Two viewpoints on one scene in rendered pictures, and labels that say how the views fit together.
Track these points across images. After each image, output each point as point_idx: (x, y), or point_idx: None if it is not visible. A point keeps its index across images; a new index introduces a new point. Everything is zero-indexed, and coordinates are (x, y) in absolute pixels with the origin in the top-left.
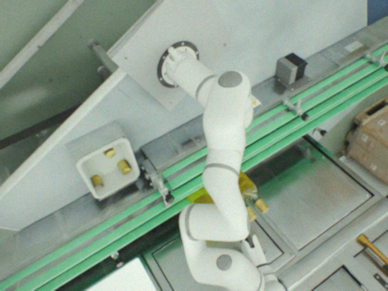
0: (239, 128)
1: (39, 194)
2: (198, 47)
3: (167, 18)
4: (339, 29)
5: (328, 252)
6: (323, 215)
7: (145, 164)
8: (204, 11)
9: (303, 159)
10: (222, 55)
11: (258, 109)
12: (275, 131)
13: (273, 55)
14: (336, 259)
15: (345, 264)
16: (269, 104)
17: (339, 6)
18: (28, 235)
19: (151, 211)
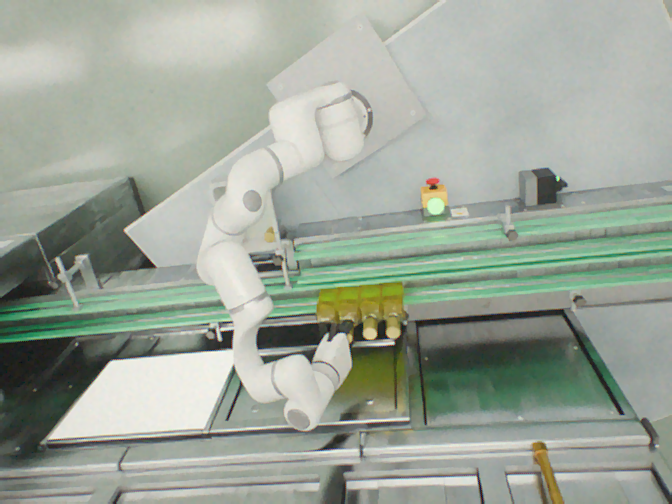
0: (293, 111)
1: (184, 228)
2: (373, 103)
3: (331, 57)
4: (656, 157)
5: (463, 437)
6: (506, 406)
7: (288, 234)
8: (378, 60)
9: (539, 340)
10: (409, 126)
11: (458, 219)
12: (478, 258)
13: (510, 160)
14: (472, 457)
15: (480, 469)
16: (477, 217)
17: (639, 113)
18: (160, 271)
19: (269, 287)
